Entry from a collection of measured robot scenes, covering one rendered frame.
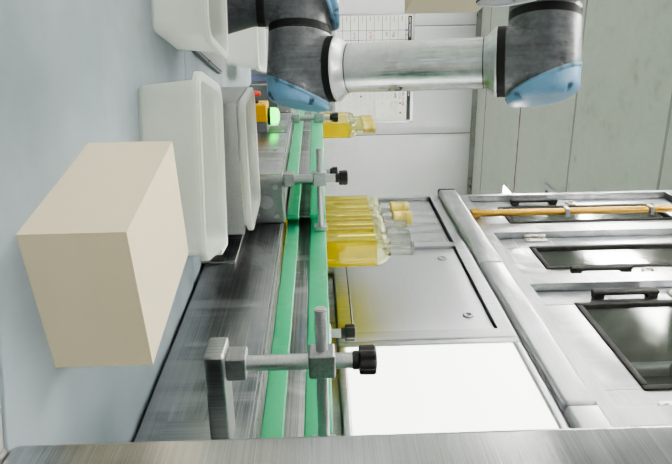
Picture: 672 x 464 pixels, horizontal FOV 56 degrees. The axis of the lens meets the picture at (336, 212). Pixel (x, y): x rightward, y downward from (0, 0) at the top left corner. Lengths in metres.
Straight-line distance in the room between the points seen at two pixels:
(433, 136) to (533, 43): 6.43
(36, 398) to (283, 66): 0.76
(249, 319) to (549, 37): 0.63
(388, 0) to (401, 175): 1.97
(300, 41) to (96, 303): 0.74
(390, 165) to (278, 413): 6.79
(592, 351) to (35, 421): 1.05
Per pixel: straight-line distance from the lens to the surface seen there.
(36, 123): 0.52
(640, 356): 1.37
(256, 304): 0.96
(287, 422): 0.76
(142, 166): 0.55
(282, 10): 1.17
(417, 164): 7.53
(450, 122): 7.48
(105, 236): 0.46
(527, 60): 1.06
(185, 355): 0.86
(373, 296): 1.38
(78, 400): 0.60
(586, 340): 1.38
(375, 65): 1.11
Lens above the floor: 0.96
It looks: 1 degrees up
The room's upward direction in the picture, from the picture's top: 89 degrees clockwise
